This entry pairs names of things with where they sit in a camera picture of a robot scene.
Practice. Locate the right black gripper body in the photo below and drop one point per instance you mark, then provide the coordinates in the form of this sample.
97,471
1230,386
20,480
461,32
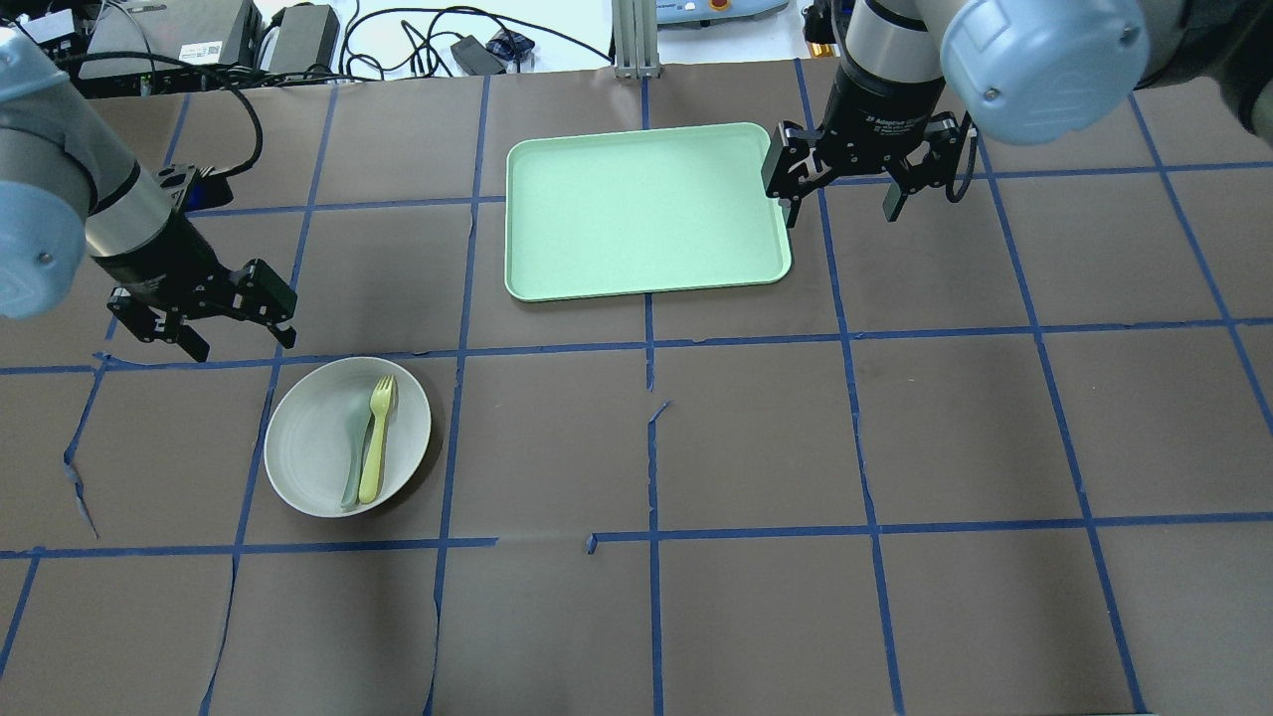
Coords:
883,111

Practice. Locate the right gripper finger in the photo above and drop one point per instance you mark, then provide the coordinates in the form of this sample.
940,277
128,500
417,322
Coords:
790,168
938,168

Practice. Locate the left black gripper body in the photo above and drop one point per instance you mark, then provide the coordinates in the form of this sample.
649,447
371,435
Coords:
159,267

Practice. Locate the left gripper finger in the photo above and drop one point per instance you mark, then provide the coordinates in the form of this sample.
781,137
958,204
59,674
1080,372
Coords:
150,326
257,294

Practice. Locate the yellow plastic fork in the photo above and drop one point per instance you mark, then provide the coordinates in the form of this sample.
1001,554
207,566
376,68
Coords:
380,403

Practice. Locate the white round plate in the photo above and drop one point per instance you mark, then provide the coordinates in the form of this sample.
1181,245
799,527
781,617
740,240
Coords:
307,446

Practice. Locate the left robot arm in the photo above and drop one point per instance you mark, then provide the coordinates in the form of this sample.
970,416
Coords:
71,189

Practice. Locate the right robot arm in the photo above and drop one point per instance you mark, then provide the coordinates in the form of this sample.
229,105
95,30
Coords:
917,82

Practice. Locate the pale green plastic spoon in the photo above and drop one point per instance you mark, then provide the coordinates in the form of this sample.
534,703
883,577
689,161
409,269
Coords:
357,425

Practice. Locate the light green tray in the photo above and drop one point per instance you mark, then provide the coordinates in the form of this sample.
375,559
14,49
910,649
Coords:
631,212

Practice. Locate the black computer box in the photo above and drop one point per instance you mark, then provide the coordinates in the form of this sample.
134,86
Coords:
214,34

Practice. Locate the black power brick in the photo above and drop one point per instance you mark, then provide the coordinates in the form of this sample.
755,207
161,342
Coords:
303,38

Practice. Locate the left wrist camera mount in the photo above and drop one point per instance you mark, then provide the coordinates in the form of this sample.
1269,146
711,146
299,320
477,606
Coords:
193,187

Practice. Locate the aluminium frame post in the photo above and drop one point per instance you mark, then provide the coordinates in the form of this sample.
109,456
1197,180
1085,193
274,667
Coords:
633,29

